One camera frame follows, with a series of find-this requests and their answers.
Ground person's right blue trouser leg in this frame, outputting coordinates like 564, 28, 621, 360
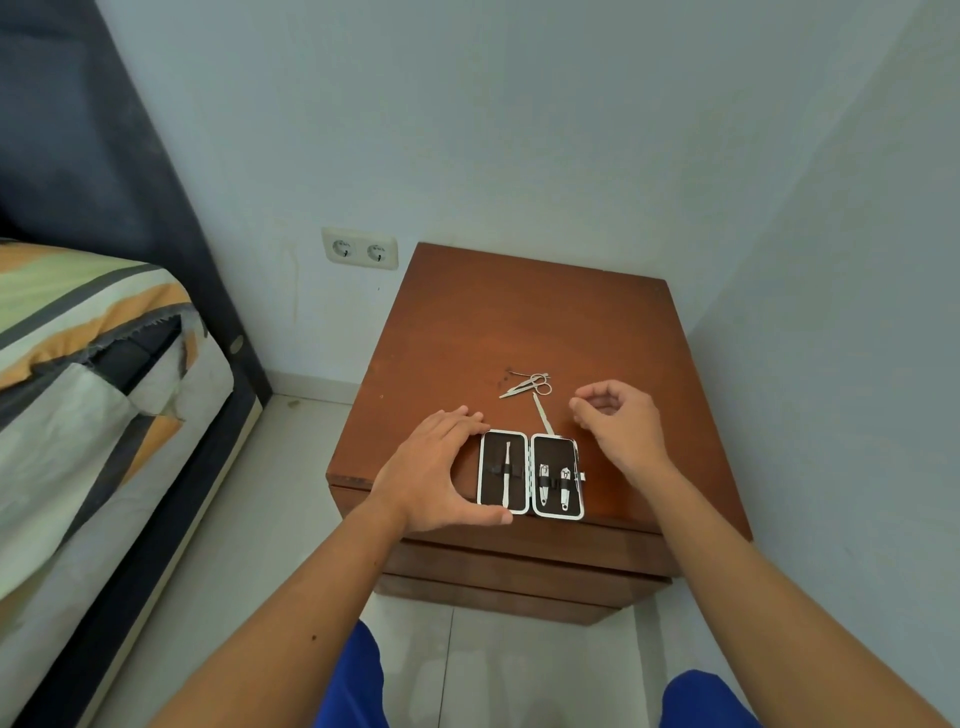
659, 669, 764, 728

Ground black manicure case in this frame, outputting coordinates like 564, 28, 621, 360
476, 429, 587, 522

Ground person's right forearm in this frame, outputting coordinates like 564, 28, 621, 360
636, 459, 955, 728

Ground person's blue trouser leg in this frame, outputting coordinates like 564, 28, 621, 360
659, 669, 764, 728
313, 620, 392, 728

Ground striped bedsheet mattress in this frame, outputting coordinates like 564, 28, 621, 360
0, 238, 236, 603

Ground person's left blue trouser leg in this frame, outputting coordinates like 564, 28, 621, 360
313, 620, 392, 728

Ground white double wall socket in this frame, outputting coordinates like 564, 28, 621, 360
321, 227, 400, 272

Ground small silver scissors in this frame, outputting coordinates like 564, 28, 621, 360
499, 372, 553, 400

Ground person's right hand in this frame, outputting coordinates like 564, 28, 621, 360
567, 379, 673, 489

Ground dark blue bed headboard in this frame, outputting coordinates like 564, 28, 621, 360
0, 0, 274, 410

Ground person's left hand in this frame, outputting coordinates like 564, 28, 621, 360
371, 405, 516, 536

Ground brown wooden nightstand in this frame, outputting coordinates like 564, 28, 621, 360
326, 242, 754, 628

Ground person's left forearm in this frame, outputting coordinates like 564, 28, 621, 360
148, 491, 411, 728

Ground dark bed base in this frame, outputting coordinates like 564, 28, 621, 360
11, 371, 265, 728

